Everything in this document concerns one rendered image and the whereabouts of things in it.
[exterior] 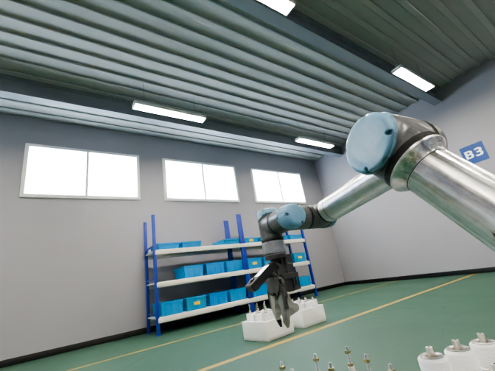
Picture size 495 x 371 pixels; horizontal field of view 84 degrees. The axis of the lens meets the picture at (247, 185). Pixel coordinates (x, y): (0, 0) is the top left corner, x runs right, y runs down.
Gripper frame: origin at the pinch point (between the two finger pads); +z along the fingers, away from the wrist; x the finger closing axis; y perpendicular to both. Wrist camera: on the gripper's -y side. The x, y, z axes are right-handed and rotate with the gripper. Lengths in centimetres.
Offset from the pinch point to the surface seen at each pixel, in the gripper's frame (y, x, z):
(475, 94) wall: 629, 123, -299
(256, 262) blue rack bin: 230, 445, -44
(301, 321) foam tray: 148, 205, 40
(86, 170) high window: -85, 468, -253
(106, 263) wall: -50, 478, -80
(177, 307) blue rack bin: 57, 422, 12
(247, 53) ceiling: 147, 207, -350
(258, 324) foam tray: 91, 199, 32
